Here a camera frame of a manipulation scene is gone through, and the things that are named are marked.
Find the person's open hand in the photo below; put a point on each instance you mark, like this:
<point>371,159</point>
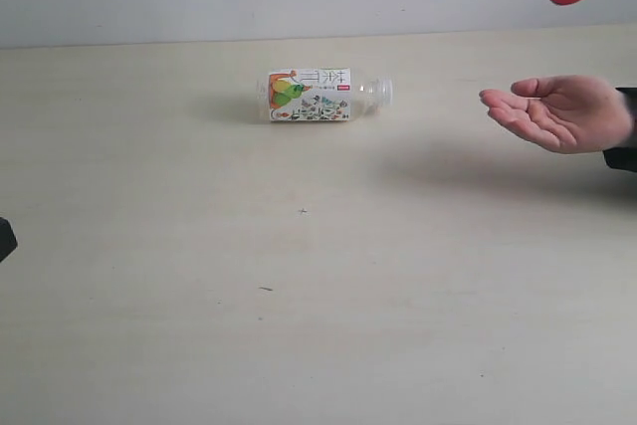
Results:
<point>563,114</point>

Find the white illustrated label bottle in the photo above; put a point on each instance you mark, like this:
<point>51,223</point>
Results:
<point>321,95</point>

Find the dark sleeve forearm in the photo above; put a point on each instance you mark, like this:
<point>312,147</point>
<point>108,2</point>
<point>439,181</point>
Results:
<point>624,156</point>

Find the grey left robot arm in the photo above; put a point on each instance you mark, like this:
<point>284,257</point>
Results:
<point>8,240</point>

